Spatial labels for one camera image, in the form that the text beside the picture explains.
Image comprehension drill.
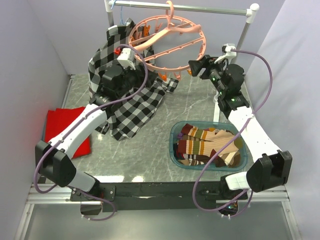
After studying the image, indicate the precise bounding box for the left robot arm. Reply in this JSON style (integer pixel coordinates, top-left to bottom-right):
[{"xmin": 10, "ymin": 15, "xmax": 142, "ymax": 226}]
[{"xmin": 33, "ymin": 62, "xmax": 149, "ymax": 201}]

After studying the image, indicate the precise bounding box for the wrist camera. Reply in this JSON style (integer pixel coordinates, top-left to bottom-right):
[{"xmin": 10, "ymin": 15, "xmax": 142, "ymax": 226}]
[
  {"xmin": 214, "ymin": 43, "xmax": 237, "ymax": 64},
  {"xmin": 117, "ymin": 47, "xmax": 136, "ymax": 70}
]

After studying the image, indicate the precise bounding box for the black base beam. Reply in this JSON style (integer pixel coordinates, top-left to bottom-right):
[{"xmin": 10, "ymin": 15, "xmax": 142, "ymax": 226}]
[{"xmin": 69, "ymin": 181, "xmax": 248, "ymax": 213}]

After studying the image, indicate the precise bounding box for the purple cable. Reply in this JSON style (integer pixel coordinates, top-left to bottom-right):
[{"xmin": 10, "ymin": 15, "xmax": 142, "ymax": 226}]
[
  {"xmin": 193, "ymin": 48, "xmax": 273, "ymax": 220},
  {"xmin": 33, "ymin": 44, "xmax": 148, "ymax": 222}
]

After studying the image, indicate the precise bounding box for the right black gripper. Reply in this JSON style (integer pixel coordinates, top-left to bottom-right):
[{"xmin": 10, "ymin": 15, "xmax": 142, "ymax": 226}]
[{"xmin": 188, "ymin": 55, "xmax": 229, "ymax": 96}]

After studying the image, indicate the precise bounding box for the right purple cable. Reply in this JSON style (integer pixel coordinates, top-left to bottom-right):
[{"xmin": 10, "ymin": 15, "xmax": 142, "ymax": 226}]
[{"xmin": 193, "ymin": 48, "xmax": 273, "ymax": 220}]

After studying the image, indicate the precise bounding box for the teal plastic basket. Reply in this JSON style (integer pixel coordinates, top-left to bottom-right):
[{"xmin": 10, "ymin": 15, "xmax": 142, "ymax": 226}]
[{"xmin": 169, "ymin": 121, "xmax": 248, "ymax": 171}]

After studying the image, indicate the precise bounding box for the metal clothes rack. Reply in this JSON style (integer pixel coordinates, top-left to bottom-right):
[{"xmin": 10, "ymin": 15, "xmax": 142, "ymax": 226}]
[{"xmin": 103, "ymin": 0, "xmax": 260, "ymax": 123}]

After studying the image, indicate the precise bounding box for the red folded cloth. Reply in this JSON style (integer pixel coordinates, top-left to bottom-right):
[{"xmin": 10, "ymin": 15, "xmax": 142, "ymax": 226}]
[{"xmin": 43, "ymin": 106, "xmax": 92, "ymax": 160}]

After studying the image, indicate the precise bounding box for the brown striped sock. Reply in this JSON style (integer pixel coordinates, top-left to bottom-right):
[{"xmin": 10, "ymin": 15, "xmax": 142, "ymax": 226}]
[{"xmin": 177, "ymin": 151, "xmax": 241, "ymax": 168}]

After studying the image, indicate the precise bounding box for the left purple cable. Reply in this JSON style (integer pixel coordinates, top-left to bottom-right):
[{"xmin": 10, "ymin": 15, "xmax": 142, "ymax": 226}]
[{"xmin": 33, "ymin": 44, "xmax": 148, "ymax": 222}]

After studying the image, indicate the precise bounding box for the black white checkered shirt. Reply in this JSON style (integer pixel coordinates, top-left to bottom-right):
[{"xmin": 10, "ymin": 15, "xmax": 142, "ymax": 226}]
[{"xmin": 88, "ymin": 18, "xmax": 179, "ymax": 141}]

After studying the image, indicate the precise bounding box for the pink round clip hanger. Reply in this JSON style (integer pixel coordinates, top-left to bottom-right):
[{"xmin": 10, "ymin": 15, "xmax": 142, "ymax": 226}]
[{"xmin": 128, "ymin": 0, "xmax": 207, "ymax": 82}]

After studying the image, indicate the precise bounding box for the blue wire hanger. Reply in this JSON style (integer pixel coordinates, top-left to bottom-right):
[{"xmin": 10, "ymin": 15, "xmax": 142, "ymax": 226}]
[{"xmin": 111, "ymin": 0, "xmax": 125, "ymax": 25}]

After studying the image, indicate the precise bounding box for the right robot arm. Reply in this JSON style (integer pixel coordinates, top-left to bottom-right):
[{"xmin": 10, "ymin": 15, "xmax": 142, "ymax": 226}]
[{"xmin": 188, "ymin": 55, "xmax": 293, "ymax": 200}]

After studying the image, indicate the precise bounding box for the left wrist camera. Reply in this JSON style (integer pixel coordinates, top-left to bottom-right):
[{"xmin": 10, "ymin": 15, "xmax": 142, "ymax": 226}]
[{"xmin": 117, "ymin": 47, "xmax": 136, "ymax": 70}]

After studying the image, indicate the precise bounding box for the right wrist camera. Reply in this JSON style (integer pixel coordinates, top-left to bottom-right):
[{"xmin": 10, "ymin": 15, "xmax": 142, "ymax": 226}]
[{"xmin": 214, "ymin": 43, "xmax": 237, "ymax": 64}]

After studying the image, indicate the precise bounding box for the beige striped sock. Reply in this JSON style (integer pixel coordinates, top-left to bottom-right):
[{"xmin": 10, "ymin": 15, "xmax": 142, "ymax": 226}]
[{"xmin": 177, "ymin": 124, "xmax": 241, "ymax": 157}]

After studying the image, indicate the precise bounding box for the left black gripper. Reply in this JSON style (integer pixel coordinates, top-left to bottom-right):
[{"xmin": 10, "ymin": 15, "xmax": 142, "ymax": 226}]
[{"xmin": 116, "ymin": 62, "xmax": 158, "ymax": 98}]

